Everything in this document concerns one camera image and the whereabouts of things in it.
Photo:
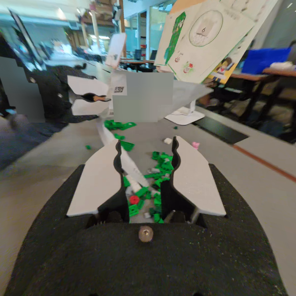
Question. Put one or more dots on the torn printed paper bag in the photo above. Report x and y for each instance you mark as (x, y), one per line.
(192, 94)

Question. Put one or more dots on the green brick plate assembly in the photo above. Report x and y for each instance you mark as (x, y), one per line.
(115, 125)

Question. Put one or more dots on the long white brick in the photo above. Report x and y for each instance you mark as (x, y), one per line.
(133, 183)

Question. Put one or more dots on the printed instruction booklet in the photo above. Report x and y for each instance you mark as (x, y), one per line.
(208, 46)

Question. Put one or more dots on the brown table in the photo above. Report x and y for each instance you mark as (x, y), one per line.
(254, 77)

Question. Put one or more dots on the red round brick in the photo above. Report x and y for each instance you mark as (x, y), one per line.
(134, 199)

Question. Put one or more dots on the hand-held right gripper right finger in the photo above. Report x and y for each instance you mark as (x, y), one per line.
(196, 180)

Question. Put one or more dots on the pile of green toy bricks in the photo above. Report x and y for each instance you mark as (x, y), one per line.
(165, 165)

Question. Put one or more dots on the white stand base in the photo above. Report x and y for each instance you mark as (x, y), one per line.
(185, 119)

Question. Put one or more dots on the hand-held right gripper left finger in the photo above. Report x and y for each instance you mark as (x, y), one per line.
(97, 185)

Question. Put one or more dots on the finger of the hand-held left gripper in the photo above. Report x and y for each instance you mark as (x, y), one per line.
(90, 108)
(87, 86)

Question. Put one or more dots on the blue storage bin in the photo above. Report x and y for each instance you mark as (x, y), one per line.
(266, 60)

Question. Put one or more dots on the pink brick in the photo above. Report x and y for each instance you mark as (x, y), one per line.
(195, 145)

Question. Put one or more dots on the white paper card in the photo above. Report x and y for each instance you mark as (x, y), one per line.
(116, 50)

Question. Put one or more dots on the white square brick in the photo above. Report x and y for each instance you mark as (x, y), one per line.
(167, 140)

